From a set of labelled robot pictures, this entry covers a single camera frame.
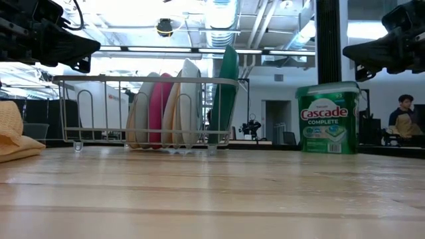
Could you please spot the black partition panels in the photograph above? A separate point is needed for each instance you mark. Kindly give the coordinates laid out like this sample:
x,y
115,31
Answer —
x,y
36,113

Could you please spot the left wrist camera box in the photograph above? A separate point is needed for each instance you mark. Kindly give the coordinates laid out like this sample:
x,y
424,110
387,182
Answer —
x,y
48,11

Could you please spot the green bowl white inside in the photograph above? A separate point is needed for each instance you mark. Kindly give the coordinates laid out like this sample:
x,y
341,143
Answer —
x,y
227,93

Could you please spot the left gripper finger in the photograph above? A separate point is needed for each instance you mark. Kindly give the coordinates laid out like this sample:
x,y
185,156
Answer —
x,y
66,44

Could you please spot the black background camera rig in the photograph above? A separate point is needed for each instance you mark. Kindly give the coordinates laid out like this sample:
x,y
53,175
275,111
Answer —
x,y
250,127

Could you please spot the black aluminium rig frame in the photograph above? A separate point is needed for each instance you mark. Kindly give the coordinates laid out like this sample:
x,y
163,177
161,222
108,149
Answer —
x,y
265,146

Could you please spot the ceiling light rail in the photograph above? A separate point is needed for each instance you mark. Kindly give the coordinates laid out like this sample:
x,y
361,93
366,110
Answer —
x,y
199,50

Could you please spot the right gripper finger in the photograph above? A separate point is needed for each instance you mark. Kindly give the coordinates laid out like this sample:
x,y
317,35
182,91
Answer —
x,y
372,51

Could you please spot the black desktop equipment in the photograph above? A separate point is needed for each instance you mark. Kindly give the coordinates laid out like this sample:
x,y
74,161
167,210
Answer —
x,y
370,129

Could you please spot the orange patterned plate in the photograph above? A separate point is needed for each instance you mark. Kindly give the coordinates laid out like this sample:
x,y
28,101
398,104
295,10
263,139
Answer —
x,y
192,106

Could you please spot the person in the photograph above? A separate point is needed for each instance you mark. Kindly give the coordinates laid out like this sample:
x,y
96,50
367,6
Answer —
x,y
403,123

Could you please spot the blue-rimmed cream plate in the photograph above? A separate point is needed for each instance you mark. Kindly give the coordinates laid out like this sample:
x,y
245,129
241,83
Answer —
x,y
170,113

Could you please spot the yellow cloth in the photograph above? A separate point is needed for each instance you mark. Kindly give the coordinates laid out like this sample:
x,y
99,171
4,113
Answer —
x,y
10,129

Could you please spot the beige ceramic plate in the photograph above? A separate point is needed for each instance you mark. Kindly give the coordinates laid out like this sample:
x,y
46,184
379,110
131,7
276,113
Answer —
x,y
142,109

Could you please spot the black monitor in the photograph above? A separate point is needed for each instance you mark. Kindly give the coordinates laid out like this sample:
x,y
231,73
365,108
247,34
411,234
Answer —
x,y
421,114

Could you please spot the magenta plate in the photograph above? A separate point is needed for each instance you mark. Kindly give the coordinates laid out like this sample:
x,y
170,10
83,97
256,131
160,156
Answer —
x,y
156,109

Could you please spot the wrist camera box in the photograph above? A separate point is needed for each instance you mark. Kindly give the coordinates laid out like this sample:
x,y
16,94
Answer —
x,y
398,18
48,11

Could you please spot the green storage bin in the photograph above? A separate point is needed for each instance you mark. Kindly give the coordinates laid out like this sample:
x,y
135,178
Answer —
x,y
34,130

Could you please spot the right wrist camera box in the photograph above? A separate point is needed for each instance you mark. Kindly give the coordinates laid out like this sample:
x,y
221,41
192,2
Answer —
x,y
398,18

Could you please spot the green Cascade detergent tub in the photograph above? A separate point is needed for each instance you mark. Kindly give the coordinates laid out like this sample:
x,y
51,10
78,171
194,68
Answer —
x,y
327,113

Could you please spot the black ceiling dome camera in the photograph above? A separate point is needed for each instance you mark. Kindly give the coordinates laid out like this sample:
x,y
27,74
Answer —
x,y
165,26

